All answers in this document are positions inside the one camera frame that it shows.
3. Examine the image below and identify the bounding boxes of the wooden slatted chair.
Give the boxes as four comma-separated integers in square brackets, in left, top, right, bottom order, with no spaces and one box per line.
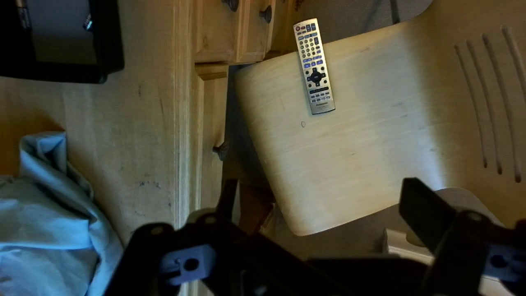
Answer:
[227,0,526,238]

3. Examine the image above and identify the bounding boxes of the wooden roll-top desk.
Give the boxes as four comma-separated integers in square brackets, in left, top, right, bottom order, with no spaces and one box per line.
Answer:
[0,0,278,296]

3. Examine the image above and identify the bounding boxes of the grey remote control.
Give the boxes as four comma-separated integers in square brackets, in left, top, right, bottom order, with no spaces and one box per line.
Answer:
[293,16,337,116]

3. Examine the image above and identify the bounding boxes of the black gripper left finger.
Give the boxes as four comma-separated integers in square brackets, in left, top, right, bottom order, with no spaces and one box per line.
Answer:
[104,177,309,296]

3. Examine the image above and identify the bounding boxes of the crumpled blue cloth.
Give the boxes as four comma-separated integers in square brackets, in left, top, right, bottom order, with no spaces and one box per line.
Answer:
[0,129,127,296]

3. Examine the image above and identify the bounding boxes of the black plastic tray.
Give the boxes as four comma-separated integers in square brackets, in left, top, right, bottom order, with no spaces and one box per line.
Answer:
[0,0,127,85]

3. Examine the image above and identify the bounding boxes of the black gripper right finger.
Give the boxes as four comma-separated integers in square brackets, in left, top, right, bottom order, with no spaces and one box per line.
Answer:
[398,177,526,296]

